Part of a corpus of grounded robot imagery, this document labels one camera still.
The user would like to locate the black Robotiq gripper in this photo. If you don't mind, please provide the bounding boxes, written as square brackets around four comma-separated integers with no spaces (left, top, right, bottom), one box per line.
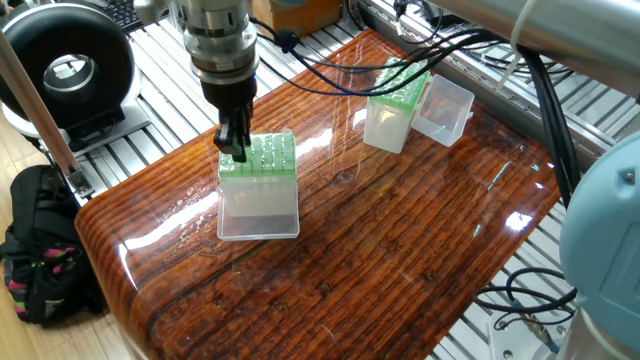
[200,70,261,163]

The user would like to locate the clear pipette box green rack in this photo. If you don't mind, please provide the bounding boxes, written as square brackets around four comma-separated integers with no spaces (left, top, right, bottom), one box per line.
[362,57,476,154]
[217,130,301,241]

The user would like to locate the cardboard box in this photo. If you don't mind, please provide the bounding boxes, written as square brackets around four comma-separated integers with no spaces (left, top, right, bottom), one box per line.
[250,0,346,33]

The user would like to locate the black keyboard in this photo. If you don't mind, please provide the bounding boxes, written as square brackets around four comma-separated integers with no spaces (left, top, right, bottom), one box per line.
[100,0,143,29]

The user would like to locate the brown wooden pole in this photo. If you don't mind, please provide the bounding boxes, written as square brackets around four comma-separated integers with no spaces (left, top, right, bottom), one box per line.
[0,35,91,196]

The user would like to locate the black backpack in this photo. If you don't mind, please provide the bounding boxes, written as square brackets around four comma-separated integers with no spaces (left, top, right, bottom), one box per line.
[0,165,106,326]

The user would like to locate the thin white plastic strip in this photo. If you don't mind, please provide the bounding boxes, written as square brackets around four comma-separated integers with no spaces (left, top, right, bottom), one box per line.
[495,0,546,91]

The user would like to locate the black round ring device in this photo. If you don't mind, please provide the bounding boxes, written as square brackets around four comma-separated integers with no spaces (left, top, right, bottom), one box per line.
[0,5,141,151]

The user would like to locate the black gripper cable bundle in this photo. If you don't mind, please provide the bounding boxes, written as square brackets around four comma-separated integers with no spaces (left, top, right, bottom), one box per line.
[250,18,586,211]

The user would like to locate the black loose cable with plug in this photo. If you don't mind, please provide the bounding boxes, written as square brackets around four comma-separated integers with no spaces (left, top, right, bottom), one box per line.
[475,265,579,336]

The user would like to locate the white perforated base plate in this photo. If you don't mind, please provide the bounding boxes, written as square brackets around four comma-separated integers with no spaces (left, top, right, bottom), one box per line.
[488,312,573,360]

